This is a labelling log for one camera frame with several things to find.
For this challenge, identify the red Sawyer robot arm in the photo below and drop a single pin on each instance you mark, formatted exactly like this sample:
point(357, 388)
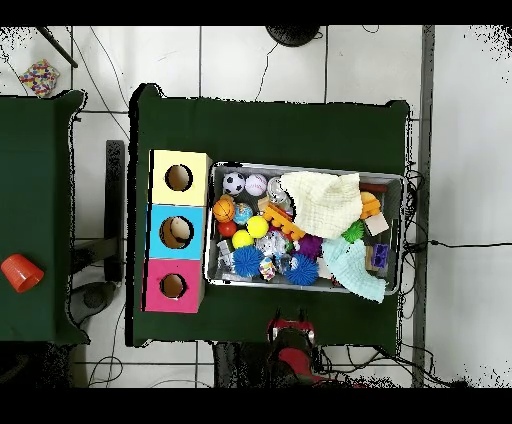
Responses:
point(298, 364)

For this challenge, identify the shallow clear mesh bin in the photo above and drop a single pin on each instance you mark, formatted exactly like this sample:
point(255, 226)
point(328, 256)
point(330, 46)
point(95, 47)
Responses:
point(210, 272)

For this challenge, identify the wooden box with three holes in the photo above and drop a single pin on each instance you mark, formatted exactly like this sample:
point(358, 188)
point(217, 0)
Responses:
point(176, 214)

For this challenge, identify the blue spiky ball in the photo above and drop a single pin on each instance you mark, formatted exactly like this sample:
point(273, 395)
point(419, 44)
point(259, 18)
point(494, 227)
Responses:
point(248, 261)
point(302, 270)

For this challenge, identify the mint green cloth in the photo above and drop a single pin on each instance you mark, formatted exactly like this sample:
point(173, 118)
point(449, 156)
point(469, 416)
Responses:
point(348, 264)

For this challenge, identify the small yellow ball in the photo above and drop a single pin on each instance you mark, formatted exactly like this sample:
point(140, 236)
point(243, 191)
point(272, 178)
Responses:
point(242, 238)

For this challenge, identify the large yellow ball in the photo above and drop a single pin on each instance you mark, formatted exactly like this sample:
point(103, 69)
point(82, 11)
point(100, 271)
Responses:
point(258, 227)

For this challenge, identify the globe print ball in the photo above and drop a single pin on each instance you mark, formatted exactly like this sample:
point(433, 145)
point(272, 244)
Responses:
point(243, 214)

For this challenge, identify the cream waffle cloth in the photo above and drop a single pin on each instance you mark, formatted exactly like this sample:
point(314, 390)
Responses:
point(324, 204)

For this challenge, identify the small orange basketball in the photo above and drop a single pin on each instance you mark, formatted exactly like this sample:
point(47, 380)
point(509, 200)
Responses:
point(224, 210)

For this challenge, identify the small baseball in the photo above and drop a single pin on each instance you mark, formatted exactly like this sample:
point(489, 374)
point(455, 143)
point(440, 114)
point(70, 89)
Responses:
point(256, 185)

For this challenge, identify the small soccer ball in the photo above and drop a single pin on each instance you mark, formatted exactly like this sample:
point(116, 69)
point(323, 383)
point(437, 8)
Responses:
point(234, 183)

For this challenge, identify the dark green table cloth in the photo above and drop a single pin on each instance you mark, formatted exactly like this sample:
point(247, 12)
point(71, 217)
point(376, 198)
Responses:
point(272, 128)

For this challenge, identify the red cup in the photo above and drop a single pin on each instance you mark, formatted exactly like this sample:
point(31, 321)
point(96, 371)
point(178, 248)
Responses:
point(22, 273)

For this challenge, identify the green covered side table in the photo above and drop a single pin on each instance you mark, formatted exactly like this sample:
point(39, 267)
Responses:
point(32, 200)

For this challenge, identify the black round stand base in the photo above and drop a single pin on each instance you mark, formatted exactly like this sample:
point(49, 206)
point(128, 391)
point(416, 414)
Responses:
point(293, 34)

